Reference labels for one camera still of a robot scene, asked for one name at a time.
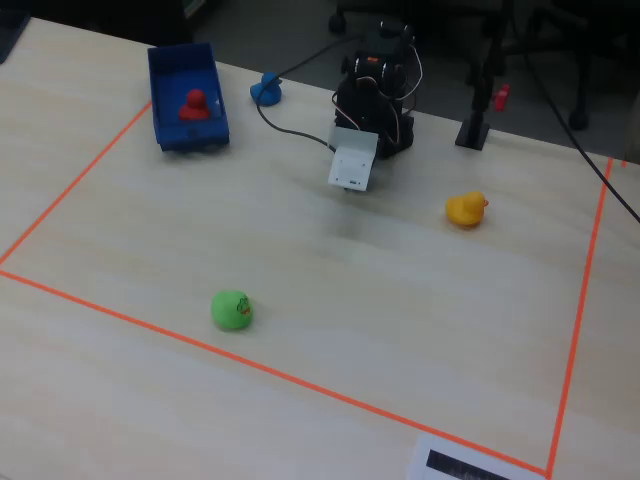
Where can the red rubber duck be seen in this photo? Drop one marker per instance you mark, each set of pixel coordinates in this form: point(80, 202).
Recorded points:
point(194, 106)

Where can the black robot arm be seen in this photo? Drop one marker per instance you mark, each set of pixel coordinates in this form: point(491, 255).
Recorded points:
point(365, 100)

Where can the green rubber duck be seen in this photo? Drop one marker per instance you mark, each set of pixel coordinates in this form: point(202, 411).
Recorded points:
point(231, 311)

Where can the yellow rubber duck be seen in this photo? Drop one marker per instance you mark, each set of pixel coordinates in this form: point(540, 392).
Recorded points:
point(465, 210)

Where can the blue rubber duck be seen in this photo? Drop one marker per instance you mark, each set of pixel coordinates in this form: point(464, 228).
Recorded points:
point(267, 90)

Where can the blue plastic box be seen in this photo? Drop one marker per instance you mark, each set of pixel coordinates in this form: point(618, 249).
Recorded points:
point(170, 130)

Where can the orange tape strip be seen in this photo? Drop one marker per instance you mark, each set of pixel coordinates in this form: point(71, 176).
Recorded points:
point(582, 300)
point(260, 369)
point(75, 182)

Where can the white paper sheet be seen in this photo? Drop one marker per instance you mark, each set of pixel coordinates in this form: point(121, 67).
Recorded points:
point(417, 460)

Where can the black office chair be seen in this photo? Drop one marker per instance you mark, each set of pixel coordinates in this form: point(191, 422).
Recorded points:
point(575, 60)

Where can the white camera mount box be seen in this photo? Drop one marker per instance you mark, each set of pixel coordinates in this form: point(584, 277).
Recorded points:
point(352, 160)

